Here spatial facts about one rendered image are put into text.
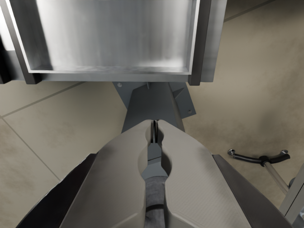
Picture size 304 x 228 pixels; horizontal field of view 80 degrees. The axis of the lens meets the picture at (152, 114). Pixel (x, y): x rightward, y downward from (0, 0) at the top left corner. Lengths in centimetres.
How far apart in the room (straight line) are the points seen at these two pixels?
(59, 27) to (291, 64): 140
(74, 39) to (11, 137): 159
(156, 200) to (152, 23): 45
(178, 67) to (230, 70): 103
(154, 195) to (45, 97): 115
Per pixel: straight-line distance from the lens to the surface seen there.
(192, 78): 32
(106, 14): 33
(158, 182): 59
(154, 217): 55
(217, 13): 34
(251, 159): 167
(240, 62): 136
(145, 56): 33
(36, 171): 203
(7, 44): 40
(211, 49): 34
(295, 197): 145
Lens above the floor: 120
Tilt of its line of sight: 61 degrees down
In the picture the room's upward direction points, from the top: 179 degrees counter-clockwise
